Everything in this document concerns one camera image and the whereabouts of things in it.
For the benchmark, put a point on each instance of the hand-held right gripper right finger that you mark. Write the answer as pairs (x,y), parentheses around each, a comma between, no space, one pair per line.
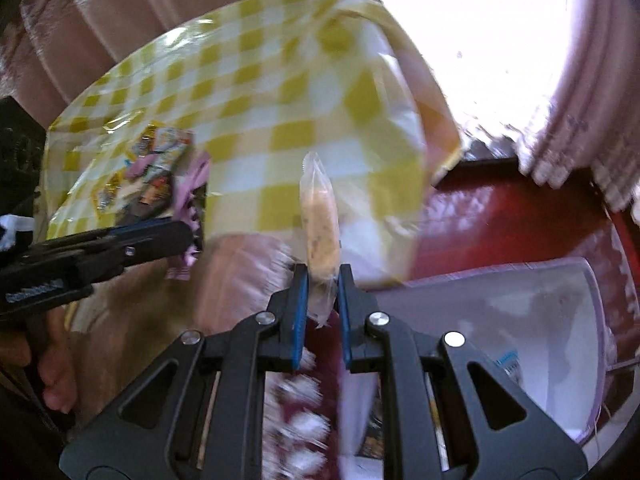
(345,320)

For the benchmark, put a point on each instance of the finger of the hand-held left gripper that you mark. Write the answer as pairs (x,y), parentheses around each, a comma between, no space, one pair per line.
(160,245)
(100,237)

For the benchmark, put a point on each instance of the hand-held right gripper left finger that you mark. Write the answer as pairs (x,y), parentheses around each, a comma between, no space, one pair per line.
(300,310)

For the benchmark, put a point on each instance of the yellow brown snack packet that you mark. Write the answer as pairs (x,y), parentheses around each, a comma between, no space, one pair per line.
(107,195)

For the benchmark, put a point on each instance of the purple snack packet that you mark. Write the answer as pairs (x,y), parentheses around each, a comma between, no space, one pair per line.
(192,180)

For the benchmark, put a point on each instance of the clear round biscuit packet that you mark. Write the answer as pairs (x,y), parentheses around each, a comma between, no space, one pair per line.
(317,220)

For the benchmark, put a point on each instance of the green white candy packet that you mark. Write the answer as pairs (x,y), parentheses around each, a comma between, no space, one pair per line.
(167,141)

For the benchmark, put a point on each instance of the person's left hand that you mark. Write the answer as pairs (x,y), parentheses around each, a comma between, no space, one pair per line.
(57,380)

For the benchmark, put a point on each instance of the striped tasselled blanket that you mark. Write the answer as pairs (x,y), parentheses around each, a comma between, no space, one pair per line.
(150,310)

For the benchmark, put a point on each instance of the yellow checkered tablecloth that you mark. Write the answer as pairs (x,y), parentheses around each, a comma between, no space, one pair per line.
(300,85)

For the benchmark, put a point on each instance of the embroidered pink curtain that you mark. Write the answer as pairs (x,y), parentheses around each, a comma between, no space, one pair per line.
(600,85)

